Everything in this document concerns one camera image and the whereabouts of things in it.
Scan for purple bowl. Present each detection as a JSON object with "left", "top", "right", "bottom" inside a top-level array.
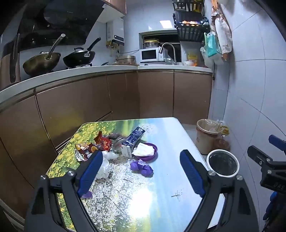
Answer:
[{"left": 133, "top": 143, "right": 158, "bottom": 161}]

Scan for teal hanging bag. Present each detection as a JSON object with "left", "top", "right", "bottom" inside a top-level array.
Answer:
[{"left": 204, "top": 31, "right": 221, "bottom": 57}]

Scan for black wok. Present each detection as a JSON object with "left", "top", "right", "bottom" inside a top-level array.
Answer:
[{"left": 63, "top": 37, "right": 101, "bottom": 67}]

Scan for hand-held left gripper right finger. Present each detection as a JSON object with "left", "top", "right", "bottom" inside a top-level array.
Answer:
[{"left": 179, "top": 149, "right": 260, "bottom": 232}]

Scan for white tissue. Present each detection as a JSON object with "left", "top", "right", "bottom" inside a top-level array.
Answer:
[
  {"left": 132, "top": 143, "right": 156, "bottom": 157},
  {"left": 102, "top": 150, "right": 119, "bottom": 160}
]

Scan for brass wok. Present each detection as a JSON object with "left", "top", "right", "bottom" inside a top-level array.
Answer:
[{"left": 22, "top": 33, "right": 66, "bottom": 76}]

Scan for white water heater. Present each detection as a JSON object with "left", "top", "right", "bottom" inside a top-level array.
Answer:
[{"left": 107, "top": 18, "right": 125, "bottom": 46}]

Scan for steel white-rimmed trash can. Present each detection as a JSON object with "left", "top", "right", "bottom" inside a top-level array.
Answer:
[{"left": 206, "top": 149, "right": 240, "bottom": 178}]

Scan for gas stove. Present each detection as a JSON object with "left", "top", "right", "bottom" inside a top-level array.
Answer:
[{"left": 65, "top": 63, "right": 93, "bottom": 68}]

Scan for yellow packet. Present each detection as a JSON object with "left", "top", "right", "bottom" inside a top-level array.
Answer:
[{"left": 187, "top": 52, "right": 198, "bottom": 67}]

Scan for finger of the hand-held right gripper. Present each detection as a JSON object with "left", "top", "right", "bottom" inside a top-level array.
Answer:
[
  {"left": 247, "top": 145, "right": 274, "bottom": 167},
  {"left": 268, "top": 134, "right": 286, "bottom": 154}
]

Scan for hanging plastic bags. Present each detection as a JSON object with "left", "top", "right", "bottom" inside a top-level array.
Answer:
[{"left": 210, "top": 0, "right": 233, "bottom": 62}]

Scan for white plastic hanging bag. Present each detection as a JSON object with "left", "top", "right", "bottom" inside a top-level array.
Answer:
[{"left": 200, "top": 46, "right": 224, "bottom": 68}]

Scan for glass pot with gold lid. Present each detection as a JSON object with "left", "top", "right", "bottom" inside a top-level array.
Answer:
[{"left": 143, "top": 39, "right": 160, "bottom": 49}]

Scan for person's right hand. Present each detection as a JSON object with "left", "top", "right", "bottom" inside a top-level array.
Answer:
[{"left": 262, "top": 192, "right": 280, "bottom": 221}]

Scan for red snack wrapper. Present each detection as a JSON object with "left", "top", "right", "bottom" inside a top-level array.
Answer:
[{"left": 93, "top": 131, "right": 112, "bottom": 152}]

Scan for blue and white carton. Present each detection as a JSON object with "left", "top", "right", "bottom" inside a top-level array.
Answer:
[{"left": 121, "top": 126, "right": 146, "bottom": 158}]

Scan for brown wall cabinet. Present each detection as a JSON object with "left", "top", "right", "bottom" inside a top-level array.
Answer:
[{"left": 96, "top": 0, "right": 127, "bottom": 23}]

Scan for brown snack wrapper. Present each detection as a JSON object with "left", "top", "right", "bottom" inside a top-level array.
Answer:
[{"left": 74, "top": 143, "right": 97, "bottom": 155}]

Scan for large purple wrapper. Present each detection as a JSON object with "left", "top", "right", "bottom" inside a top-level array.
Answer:
[{"left": 130, "top": 159, "right": 154, "bottom": 178}]

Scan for beige bin with liner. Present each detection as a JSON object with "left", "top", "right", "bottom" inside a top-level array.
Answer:
[{"left": 196, "top": 119, "right": 221, "bottom": 155}]

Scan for black glass range hood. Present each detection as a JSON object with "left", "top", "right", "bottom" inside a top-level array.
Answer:
[{"left": 0, "top": 0, "right": 108, "bottom": 51}]

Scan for steel kitchen faucet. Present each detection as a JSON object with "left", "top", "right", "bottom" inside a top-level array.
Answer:
[{"left": 159, "top": 42, "right": 177, "bottom": 65}]

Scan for brown base cabinets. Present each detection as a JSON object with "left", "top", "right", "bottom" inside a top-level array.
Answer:
[{"left": 0, "top": 69, "right": 213, "bottom": 223}]

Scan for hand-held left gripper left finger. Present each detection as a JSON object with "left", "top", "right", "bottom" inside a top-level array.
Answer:
[{"left": 24, "top": 150, "right": 104, "bottom": 232}]

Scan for grey wrapper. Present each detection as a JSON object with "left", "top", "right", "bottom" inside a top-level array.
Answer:
[{"left": 105, "top": 133, "right": 125, "bottom": 154}]

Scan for black wall rack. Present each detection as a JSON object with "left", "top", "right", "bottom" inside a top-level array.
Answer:
[{"left": 172, "top": 0, "right": 211, "bottom": 43}]

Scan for white plastic bag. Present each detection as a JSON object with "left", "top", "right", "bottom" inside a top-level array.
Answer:
[
  {"left": 94, "top": 157, "right": 111, "bottom": 180},
  {"left": 200, "top": 46, "right": 224, "bottom": 68}
]

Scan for silver foil wrapper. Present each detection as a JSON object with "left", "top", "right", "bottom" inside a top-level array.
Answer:
[{"left": 75, "top": 150, "right": 92, "bottom": 162}]

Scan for white kitchen countertop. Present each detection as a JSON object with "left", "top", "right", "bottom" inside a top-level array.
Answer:
[{"left": 0, "top": 63, "right": 214, "bottom": 105}]

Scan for cooking oil bottle yellow cap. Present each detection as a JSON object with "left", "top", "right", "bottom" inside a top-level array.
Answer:
[{"left": 214, "top": 126, "right": 231, "bottom": 152}]

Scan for white microwave oven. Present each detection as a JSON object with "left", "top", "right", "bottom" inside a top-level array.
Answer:
[{"left": 140, "top": 47, "right": 168, "bottom": 63}]

